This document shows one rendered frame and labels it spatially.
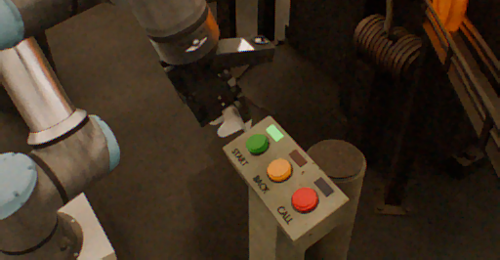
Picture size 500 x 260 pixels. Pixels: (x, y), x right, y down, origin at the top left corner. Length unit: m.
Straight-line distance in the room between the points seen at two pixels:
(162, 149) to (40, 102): 0.69
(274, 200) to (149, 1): 0.39
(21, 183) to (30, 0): 0.59
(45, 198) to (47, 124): 0.17
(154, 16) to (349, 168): 0.52
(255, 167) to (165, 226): 0.73
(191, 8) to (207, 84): 0.14
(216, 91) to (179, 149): 1.07
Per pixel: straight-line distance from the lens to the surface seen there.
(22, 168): 1.18
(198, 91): 0.72
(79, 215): 1.40
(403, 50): 1.35
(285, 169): 0.83
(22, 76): 1.18
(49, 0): 0.65
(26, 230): 1.21
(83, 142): 1.21
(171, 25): 0.62
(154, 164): 1.73
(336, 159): 0.99
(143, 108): 1.97
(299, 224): 0.78
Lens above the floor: 1.20
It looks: 40 degrees down
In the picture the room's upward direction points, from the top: straight up
